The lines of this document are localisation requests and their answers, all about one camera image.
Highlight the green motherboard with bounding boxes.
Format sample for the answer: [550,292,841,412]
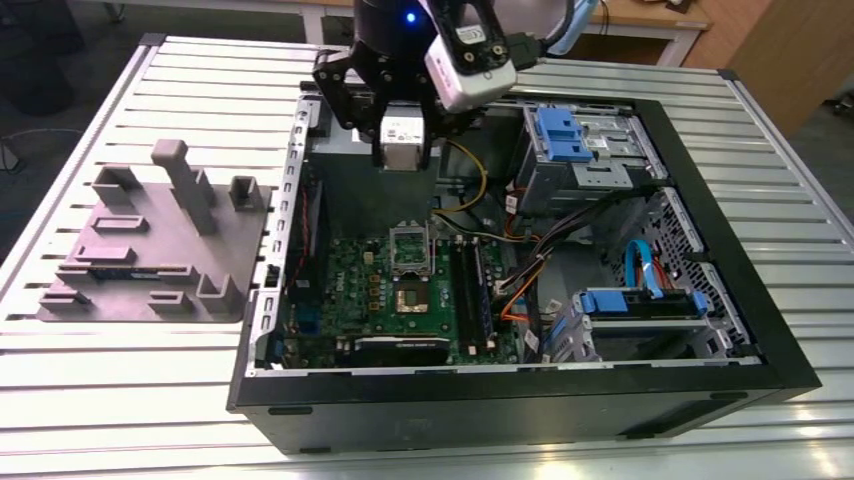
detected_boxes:
[277,234,529,369]

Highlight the CPU socket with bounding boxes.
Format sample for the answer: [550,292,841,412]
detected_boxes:
[390,277,437,317]

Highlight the wooden desk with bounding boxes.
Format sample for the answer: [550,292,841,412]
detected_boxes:
[304,0,716,69]

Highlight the orange wire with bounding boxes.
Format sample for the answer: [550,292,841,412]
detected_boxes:
[498,259,550,322]

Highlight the black wire bundle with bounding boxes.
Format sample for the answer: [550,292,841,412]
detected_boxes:
[492,185,664,297]

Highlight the blue wire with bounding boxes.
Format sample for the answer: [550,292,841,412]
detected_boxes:
[625,239,670,301]

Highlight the wooden cabinet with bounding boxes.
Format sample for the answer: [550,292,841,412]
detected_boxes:
[680,0,854,136]

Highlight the blue plastic drive carrier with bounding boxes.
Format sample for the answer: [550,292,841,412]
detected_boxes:
[536,107,597,165]

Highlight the black PC case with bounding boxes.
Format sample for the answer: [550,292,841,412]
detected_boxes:
[225,79,824,456]

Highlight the RAM stick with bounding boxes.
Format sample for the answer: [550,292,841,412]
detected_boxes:
[85,269,167,283]

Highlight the black graphics card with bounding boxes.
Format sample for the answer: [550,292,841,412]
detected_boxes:
[352,333,454,366]

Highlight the CPU with silver top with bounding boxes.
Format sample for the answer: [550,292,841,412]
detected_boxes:
[384,143,426,172]

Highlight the short red wire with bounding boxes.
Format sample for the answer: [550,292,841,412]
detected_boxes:
[650,257,672,297]

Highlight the tall metal disk bay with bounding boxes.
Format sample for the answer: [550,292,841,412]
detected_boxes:
[517,103,670,217]

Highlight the yellow wire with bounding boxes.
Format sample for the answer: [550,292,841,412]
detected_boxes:
[430,138,492,217]

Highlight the long red wire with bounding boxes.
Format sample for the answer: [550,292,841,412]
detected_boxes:
[298,182,320,281]

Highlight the hard disk in blue carrier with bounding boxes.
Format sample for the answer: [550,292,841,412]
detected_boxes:
[578,289,711,321]

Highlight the black camera cable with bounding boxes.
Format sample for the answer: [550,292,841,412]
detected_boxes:
[506,0,577,70]

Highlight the metal socket cover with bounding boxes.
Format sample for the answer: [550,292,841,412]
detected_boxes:
[388,218,436,277]

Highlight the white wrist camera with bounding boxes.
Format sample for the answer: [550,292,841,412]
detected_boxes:
[425,0,521,114]

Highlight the grey parts rack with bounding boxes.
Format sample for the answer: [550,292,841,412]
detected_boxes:
[34,139,282,325]

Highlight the grey power supply unit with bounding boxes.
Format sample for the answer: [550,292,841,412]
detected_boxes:
[308,105,444,236]

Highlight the low metal disk bay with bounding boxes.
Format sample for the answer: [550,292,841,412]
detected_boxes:
[545,287,764,365]

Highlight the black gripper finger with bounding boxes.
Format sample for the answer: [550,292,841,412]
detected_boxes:
[420,107,486,171]
[312,42,393,169]

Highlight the black RAM slot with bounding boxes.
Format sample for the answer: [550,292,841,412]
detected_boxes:
[469,239,489,348]
[452,239,472,350]
[460,239,480,349]
[476,239,498,346]

